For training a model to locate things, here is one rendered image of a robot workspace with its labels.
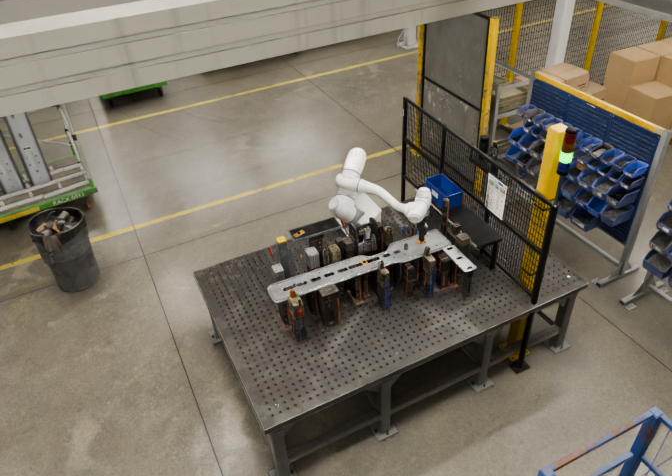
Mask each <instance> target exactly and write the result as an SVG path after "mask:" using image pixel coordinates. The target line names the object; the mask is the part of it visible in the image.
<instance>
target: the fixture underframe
mask: <svg viewBox="0 0 672 476"><path fill-rule="evenodd" d="M577 295H578V292H577V293H574V294H572V295H570V296H568V297H566V298H563V299H561V300H559V301H557V302H555V303H558V304H559V307H558V310H557V314H556V316H555V315H554V314H553V313H551V312H550V311H549V310H548V309H547V308H546V307H549V306H551V305H553V304H555V303H552V304H550V305H548V306H546V307H544V308H542V309H539V310H537V311H535V313H537V314H539V315H540V316H541V317H542V318H543V319H544V320H545V321H546V322H548V323H549V324H550V325H551V326H550V327H547V328H545V329H543V330H541V331H539V332H537V333H535V334H533V335H530V336H529V341H528V345H527V348H530V347H532V346H534V345H536V344H538V343H540V342H543V343H544V344H545V345H546V346H547V347H548V348H549V349H550V350H551V351H552V352H553V353H555V354H557V353H559V352H561V351H563V350H565V349H567V348H569V347H571V346H570V345H569V344H568V343H567V342H566V341H565V340H564V338H565V335H566V331H567V328H568V324H569V320H570V317H571V313H572V310H573V306H574V303H575V299H576V296H577ZM208 311H209V309H208ZM209 314H210V311H209ZM210 318H211V322H212V325H213V329H214V330H212V331H209V335H210V337H211V339H212V342H213V344H214V345H215V344H217V343H220V342H222V343H223V340H222V338H221V336H220V334H219V331H218V329H217V327H216V325H215V323H214V320H213V318H212V316H211V314H210ZM504 326H505V325H504ZM504 326H502V327H500V328H498V329H496V330H493V331H491V332H489V333H487V334H485V335H482V336H480V337H478V338H476V339H474V340H471V341H469V342H467V343H465V344H463V345H461V346H458V347H456V348H454V349H452V350H455V349H457V348H460V349H461V350H462V351H463V352H464V353H465V354H466V356H467V357H468V358H469V359H470V360H471V361H472V362H473V363H471V364H469V365H467V366H465V367H463V368H461V369H459V370H457V371H455V372H452V373H450V374H448V375H446V376H444V377H442V378H440V379H438V380H436V381H433V382H431V383H429V384H427V385H425V386H423V387H421V388H419V389H416V390H414V391H412V392H410V393H408V394H406V395H404V396H402V397H400V398H397V399H395V400H393V401H391V386H392V385H393V384H394V382H395V381H396V380H397V379H398V378H399V377H400V375H401V374H402V373H404V372H406V371H409V370H411V369H413V368H415V367H418V366H420V365H422V364H424V363H426V362H428V361H431V360H433V359H435V358H437V357H439V356H442V355H444V354H446V353H448V352H450V351H452V350H450V351H447V352H445V353H443V354H441V355H439V356H436V357H434V358H432V359H430V360H428V361H425V362H423V363H421V364H419V365H417V366H415V367H412V368H410V369H408V370H406V371H404V372H401V373H399V374H397V375H395V376H393V377H390V378H388V379H386V380H384V381H382V382H379V383H377V384H375V385H373V386H371V387H369V388H366V389H364V390H362V391H363V392H364V393H365V395H366V396H367V398H368V399H369V401H370V402H371V404H372V405H373V407H374V408H375V409H374V410H372V411H370V412H368V413H366V414H364V415H362V416H359V417H357V418H355V419H353V420H351V421H349V422H347V423H345V424H343V425H340V426H338V427H336V428H334V429H332V430H330V431H328V432H326V433H324V434H321V435H319V436H317V437H315V438H313V439H311V440H309V441H307V442H305V443H302V444H300V445H298V446H296V447H294V448H292V449H290V450H288V451H286V446H285V441H284V436H285V435H286V434H287V432H288V431H289V430H290V429H291V428H292V426H293V425H294V424H295V423H296V422H297V421H300V420H302V419H304V418H306V417H308V416H310V415H313V414H315V413H317V412H319V411H321V410H324V409H326V408H328V407H330V406H332V405H335V404H337V403H339V402H341V401H343V400H345V399H348V398H350V397H352V396H354V395H356V394H358V393H360V392H362V391H360V392H358V393H355V394H353V395H351V396H349V397H347V398H344V399H342V400H340V401H338V402H336V403H334V404H331V405H329V406H327V407H325V408H323V409H320V410H318V411H316V412H314V413H312V414H309V415H307V416H305V417H303V418H301V419H298V420H296V421H294V422H292V423H290V424H288V425H285V426H283V427H281V428H279V429H277V430H274V431H272V432H270V433H268V434H266V435H265V433H264V431H263V429H262V427H261V424H260V422H259V420H258V418H257V416H256V413H255V411H254V409H253V407H252V405H251V402H250V400H249V398H248V396H247V393H246V391H245V389H244V387H243V385H242V382H241V380H240V378H239V376H238V374H237V371H236V369H235V367H234V365H233V362H232V360H231V358H230V356H229V354H228V351H227V349H226V347H225V345H224V343H223V345H224V348H225V350H226V352H227V354H228V356H229V359H230V361H231V363H232V365H233V368H234V370H235V372H236V374H237V376H238V379H239V381H240V383H241V385H242V388H243V390H244V392H245V394H246V397H247V399H248V401H249V403H250V405H251V408H252V410H253V412H254V414H255V417H256V419H257V421H258V423H259V425H260V428H261V430H262V432H263V434H264V437H265V439H266V441H267V443H268V446H269V448H270V450H271V452H272V454H273V459H274V464H275V469H273V470H271V471H269V474H270V476H297V474H296V472H295V470H294V468H293V466H292V464H291V462H294V461H296V460H298V459H300V458H302V457H304V456H306V455H308V454H310V453H312V452H314V451H316V450H318V449H321V448H323V447H325V446H327V445H329V444H331V443H333V442H335V441H337V440H339V439H341V438H343V437H345V436H347V435H350V434H352V433H354V432H356V431H358V430H360V429H362V428H364V427H366V426H368V425H369V427H370V428H371V430H372V431H373V433H374V435H375V436H376V438H377V439H378V441H379V442H380V441H382V440H384V439H386V438H388V437H390V436H392V435H394V434H396V433H398V432H399V431H398V430H397V428H396V427H395V425H394V424H393V423H392V421H391V420H390V416H391V414H393V413H395V412H397V411H399V410H401V409H403V408H406V407H408V406H410V405H412V404H414V403H416V402H418V401H420V400H422V399H424V398H426V397H428V396H430V395H433V394H435V393H437V392H439V391H441V390H443V389H445V388H447V387H449V386H451V385H453V384H455V383H457V382H459V381H462V380H464V379H465V380H466V381H467V382H468V383H469V384H470V385H471V387H472V388H473V389H474V390H475V391H476V392H477V393H479V392H481V391H483V390H485V389H487V388H489V387H491V386H493V385H494V383H493V382H492V381H491V380H490V379H489V378H488V377H487V369H489V367H491V366H493V365H495V364H497V363H499V362H501V361H503V360H504V359H506V358H508V357H510V356H511V355H513V354H515V353H517V352H520V349H521V344H522V339H521V340H519V341H516V342H513V343H511V344H509V345H507V346H505V347H504V348H502V349H500V350H498V351H496V352H494V353H492V354H491V351H492V345H493V339H494V337H495V336H496V335H497V334H498V333H499V332H500V331H501V329H502V328H503V327H504ZM472 341H474V342H476V343H478V345H477V351H476V350H475V349H474V348H473V347H472V346H471V345H470V344H469V343H470V342H472Z"/></svg>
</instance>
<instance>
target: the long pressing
mask: <svg viewBox="0 0 672 476"><path fill-rule="evenodd" d="M427 235H428V236H427ZM427 235H425V237H424V238H426V239H427V241H426V242H425V243H424V242H423V243H422V244H417V243H416V242H415V241H416V240H419V234H418V235H415V236H412V237H409V238H406V239H403V240H400V241H397V242H394V243H391V244H390V245H389V246H388V248H387V250H386V251H385V252H382V253H379V254H376V255H373V256H365V255H358V256H355V257H352V258H349V259H346V260H343V261H339V262H336V263H333V264H330V265H327V266H324V267H321V268H318V269H315V270H312V271H309V272H306V273H303V274H300V275H297V276H294V277H291V278H288V279H285V280H282V281H279V282H276V283H273V284H270V285H269V286H268V287H267V291H268V293H269V295H270V297H271V299H272V301H273V302H274V303H281V302H284V301H287V300H288V296H290V291H291V290H292V289H290V290H287V291H283V289H284V288H287V287H290V286H292V287H293V284H294V283H296V285H297V284H299V283H302V282H305V281H306V282H307V284H305V285H302V286H299V287H298V286H297V287H293V289H294V290H295V292H296V294H298V295H299V296H301V295H304V294H307V293H310V292H313V291H316V290H318V289H321V288H324V287H326V286H329V285H332V284H336V283H339V282H342V281H345V280H348V279H351V278H354V277H357V276H360V275H363V274H365V273H368V272H371V271H374V270H377V268H378V262H379V261H380V260H383V261H384V267H386V266H389V265H392V264H395V263H405V262H408V261H411V260H414V259H417V258H420V257H423V253H424V249H425V247H426V246H429V247H430V248H431V249H430V254H432V253H435V252H437V251H440V250H443V248H445V247H448V246H451V245H452V244H451V242H450V241H449V240H448V239H447V238H446V237H445V236H444V235H443V234H442V233H441V232H440V231H438V230H437V229H433V230H430V231H427ZM405 243H407V244H408V250H404V244H405ZM436 245H437V246H436ZM397 250H399V251H400V253H397V254H394V253H393V252H394V251H397ZM386 254H389V255H390V256H388V257H385V258H384V257H383V255H386ZM377 257H379V260H376V261H373V262H370V263H368V264H369V266H366V267H364V266H363V265H361V266H358V267H355V268H352V269H349V267H350V266H353V265H356V264H359V263H361V262H360V259H363V258H364V259H365V260H366V261H368V260H371V259H374V258H377ZM394 257H395V258H394ZM344 268H347V269H348V270H346V271H343V272H340V273H338V270H341V269H344ZM332 272H333V273H334V275H332V276H329V277H325V276H324V275H326V274H329V273H332ZM317 277H320V278H321V279H320V280H317V281H314V282H311V279H314V278H317ZM297 290H298V291H297Z"/></svg>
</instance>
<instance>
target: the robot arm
mask: <svg viewBox="0 0 672 476"><path fill-rule="evenodd" d="M365 161H366V153H365V151H364V150H362V149H360V148H353V149H352V150H351V151H350V152H349V153H348V155H347V158H346V161H345V164H344V168H343V171H342V174H338V175H337V176H336V180H335V182H336V184H337V185H338V186H339V189H338V193H337V196H336V197H334V198H332V199H331V200H330V202H329V210H330V212H331V213H332V214H333V215H334V216H335V217H336V218H338V219H339V220H341V219H342V220H343V221H344V224H345V227H346V228H347V227H348V226H349V224H350V223H352V224H353V225H354V224H357V223H358V222H359V220H360V219H361V217H362V216H363V215H364V214H365V212H364V211H361V210H360V209H359V208H357V207H356V205H355V204H354V201H355V198H356V196H357V193H358V192H362V193H373V194H376V195H378V196H379V197H381V198H382V199H383V200H384V201H385V202H387V203H388V204H389V205H390V206H391V207H393V208H394V209H396V210H398V211H400V212H402V213H404V214H405V215H406V217H408V219H409V221H410V222H412V223H417V230H419V240H420V242H423V241H424V237H425V235H427V230H428V227H429V226H428V225H427V222H426V221H427V219H428V215H429V210H430V205H431V192H430V189H428V188H426V187H422V188H419V189H418V191H417V194H416V198H415V202H409V203H408V204H402V203H399V202H398V201H397V200H395V199H394V198H393V197H392V196H391V195H390V194H389V193H388V192H387V191H385V190H384V189H383V188H381V187H380V186H378V185H375V184H373V183H370V182H368V181H365V180H363V179H361V178H360V175H361V173H362V171H363V168H364V165H365Z"/></svg>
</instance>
